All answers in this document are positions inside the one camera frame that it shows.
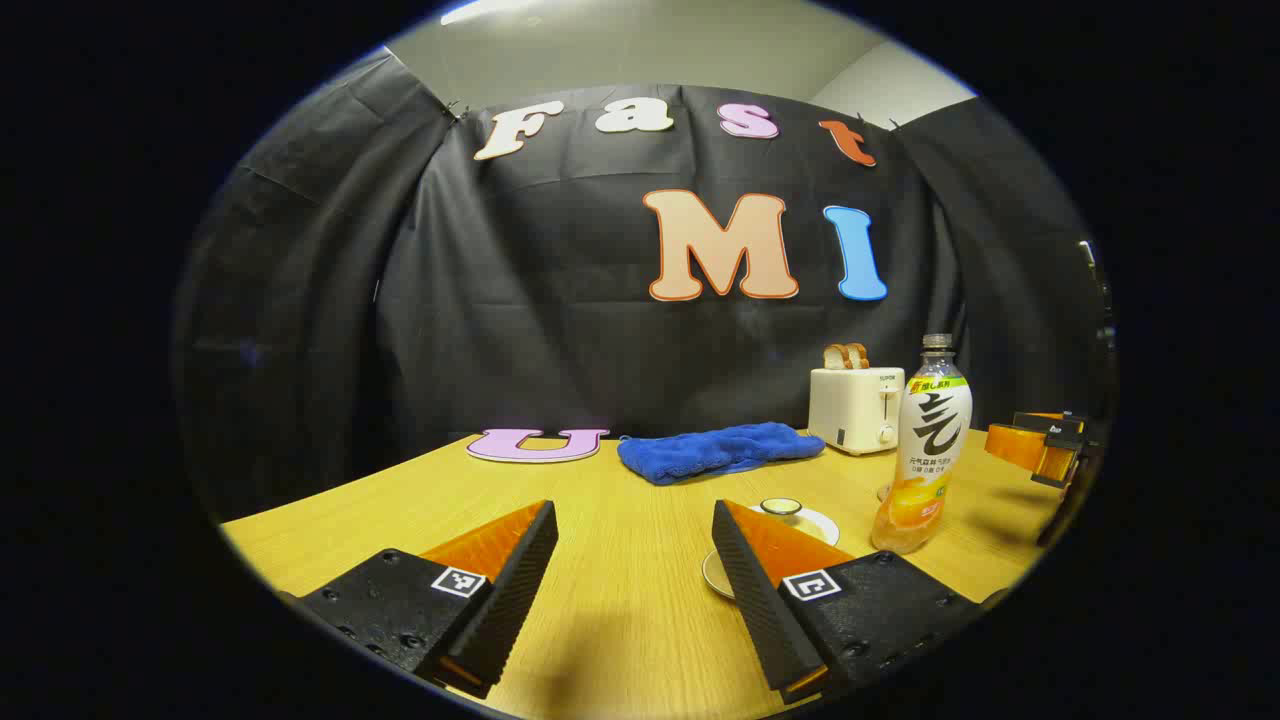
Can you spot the black backdrop cloth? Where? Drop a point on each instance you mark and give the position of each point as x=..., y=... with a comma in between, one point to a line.
x=500, y=300

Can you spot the plastic water bottle white label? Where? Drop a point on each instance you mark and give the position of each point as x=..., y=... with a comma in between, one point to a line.
x=930, y=440

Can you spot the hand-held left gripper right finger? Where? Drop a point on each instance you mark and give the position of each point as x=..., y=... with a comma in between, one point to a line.
x=755, y=600

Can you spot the toast bread slice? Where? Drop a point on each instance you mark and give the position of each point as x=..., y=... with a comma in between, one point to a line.
x=835, y=357
x=858, y=355

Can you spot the purple paper letter cutout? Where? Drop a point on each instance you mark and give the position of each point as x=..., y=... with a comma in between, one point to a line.
x=500, y=448

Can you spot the blue towel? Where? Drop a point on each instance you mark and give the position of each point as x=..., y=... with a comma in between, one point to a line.
x=715, y=452

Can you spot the white toaster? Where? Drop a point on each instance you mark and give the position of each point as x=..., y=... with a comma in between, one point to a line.
x=855, y=410

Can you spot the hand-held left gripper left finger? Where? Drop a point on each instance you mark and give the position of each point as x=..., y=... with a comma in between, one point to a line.
x=510, y=590

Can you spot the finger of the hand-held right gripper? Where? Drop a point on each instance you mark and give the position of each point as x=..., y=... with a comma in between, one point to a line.
x=1045, y=419
x=1020, y=448

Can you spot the white saucer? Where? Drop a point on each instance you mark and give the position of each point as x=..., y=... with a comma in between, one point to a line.
x=720, y=575

